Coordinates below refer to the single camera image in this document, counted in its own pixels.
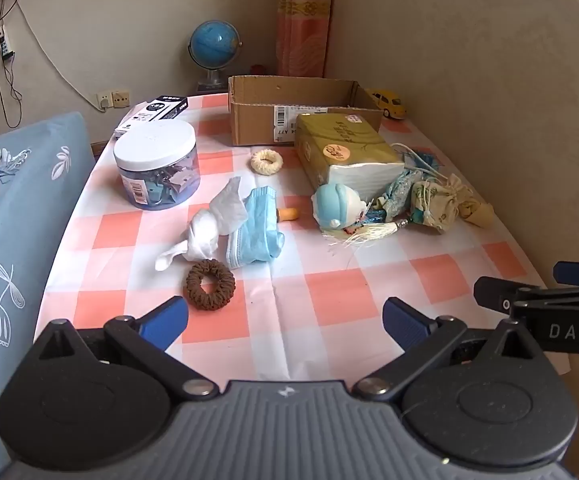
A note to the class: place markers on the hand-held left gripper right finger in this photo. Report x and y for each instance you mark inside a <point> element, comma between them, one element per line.
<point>404,322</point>

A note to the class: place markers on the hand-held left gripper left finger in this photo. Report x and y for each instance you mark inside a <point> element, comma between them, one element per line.
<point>164,322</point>

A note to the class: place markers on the brown scrunchie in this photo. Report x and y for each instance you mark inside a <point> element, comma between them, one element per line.
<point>194,290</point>

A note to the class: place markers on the white cloth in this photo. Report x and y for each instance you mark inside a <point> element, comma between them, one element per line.
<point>204,230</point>

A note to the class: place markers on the cream printed sachet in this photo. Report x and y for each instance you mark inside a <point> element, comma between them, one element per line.
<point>434,205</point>

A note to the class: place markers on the blue floral sachet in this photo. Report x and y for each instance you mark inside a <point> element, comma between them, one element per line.
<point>399,190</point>

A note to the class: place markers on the plush doll with blue hat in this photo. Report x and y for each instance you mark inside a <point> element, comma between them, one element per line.
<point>334,205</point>

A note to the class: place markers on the brown cardboard box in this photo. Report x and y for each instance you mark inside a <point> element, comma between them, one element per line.
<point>252,120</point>

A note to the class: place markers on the crumpled yellow cloth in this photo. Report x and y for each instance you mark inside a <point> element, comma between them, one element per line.
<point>482,215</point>

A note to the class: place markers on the pink checkered tablecloth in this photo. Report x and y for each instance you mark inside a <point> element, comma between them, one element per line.
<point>319,280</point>

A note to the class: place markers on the orange earplug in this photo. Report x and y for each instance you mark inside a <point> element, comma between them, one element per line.
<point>289,214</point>

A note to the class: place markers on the blue printed cushion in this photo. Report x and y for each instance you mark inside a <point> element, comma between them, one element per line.
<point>19,220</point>

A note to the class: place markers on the clear jar with white lid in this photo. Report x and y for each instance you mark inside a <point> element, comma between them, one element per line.
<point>154,145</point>

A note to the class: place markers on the cream scrunchie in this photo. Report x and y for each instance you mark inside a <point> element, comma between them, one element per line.
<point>257,165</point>

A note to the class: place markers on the gold tissue pack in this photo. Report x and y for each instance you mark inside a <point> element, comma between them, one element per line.
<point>349,145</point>

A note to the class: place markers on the black and white carton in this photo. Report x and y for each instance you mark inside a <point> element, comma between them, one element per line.
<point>167,105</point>

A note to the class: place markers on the yellow toy car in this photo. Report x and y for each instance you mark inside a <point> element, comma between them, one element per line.
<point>387,100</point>

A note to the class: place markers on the beige sofa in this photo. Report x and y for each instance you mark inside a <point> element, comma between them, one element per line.
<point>469,60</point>

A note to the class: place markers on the blue desk globe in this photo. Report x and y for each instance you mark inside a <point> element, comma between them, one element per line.
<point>214,42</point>

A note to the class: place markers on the hanging power strip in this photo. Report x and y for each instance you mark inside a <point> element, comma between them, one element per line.
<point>5,47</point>

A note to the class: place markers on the pink patterned curtain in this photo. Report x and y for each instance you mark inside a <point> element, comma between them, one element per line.
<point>304,20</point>

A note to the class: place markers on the beige wall outlet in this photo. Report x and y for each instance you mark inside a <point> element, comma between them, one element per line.
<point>122,97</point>

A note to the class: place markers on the white wall outlet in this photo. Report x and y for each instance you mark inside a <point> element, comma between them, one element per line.
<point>103,99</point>

